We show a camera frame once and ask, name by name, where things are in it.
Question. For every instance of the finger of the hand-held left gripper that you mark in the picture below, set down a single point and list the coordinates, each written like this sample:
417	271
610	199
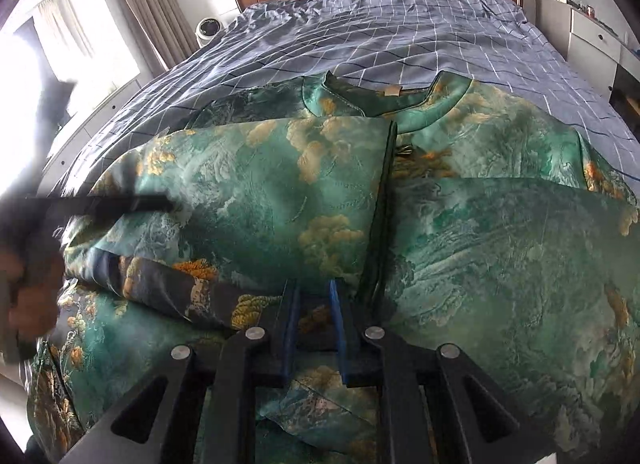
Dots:
110	206

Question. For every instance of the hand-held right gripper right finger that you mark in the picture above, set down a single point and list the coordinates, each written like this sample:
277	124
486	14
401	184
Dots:
345	339

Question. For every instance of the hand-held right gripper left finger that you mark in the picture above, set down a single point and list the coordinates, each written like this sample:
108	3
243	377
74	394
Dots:
291	334

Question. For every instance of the green patterned jacket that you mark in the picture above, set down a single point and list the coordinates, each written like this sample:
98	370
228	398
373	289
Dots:
450	254

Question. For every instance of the person's left hand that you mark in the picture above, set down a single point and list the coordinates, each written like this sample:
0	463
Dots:
35	311

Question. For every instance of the low white cabinet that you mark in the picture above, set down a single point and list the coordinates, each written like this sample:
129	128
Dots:
95	118

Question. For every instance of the dark object by window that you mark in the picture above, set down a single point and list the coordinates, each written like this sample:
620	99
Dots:
55	93

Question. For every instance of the white round fan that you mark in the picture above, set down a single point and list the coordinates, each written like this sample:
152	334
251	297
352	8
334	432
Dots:
209	29

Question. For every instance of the blue checked bed sheet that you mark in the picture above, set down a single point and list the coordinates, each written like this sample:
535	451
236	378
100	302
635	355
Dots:
380	28

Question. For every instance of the white desk with drawers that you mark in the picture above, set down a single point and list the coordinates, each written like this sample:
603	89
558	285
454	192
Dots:
585	38

